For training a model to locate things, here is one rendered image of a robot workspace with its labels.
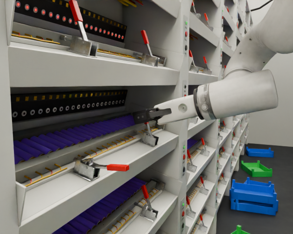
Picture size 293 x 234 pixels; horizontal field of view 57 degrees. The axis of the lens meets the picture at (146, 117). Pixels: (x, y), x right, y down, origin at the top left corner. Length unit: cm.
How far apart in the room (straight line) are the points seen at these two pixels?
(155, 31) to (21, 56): 61
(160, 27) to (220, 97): 37
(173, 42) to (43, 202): 62
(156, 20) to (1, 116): 67
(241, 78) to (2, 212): 49
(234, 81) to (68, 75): 35
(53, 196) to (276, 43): 44
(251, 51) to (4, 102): 51
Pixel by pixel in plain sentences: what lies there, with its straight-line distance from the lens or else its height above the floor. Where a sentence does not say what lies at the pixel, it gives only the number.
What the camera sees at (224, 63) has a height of 107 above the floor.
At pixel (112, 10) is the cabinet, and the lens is 90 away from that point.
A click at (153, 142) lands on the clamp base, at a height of 77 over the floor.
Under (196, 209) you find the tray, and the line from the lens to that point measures 130.
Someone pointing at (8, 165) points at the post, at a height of 83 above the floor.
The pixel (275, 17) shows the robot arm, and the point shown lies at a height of 103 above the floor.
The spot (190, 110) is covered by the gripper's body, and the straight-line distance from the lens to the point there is 61.
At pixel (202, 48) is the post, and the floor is 111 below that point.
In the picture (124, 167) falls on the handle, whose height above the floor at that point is 78.
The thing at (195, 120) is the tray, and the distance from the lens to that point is 110.
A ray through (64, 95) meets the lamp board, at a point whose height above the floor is 89.
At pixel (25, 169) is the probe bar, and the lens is 43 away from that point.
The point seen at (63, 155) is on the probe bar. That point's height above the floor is 79.
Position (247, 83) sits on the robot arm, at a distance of 60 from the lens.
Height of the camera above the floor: 91
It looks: 7 degrees down
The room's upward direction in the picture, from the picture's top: straight up
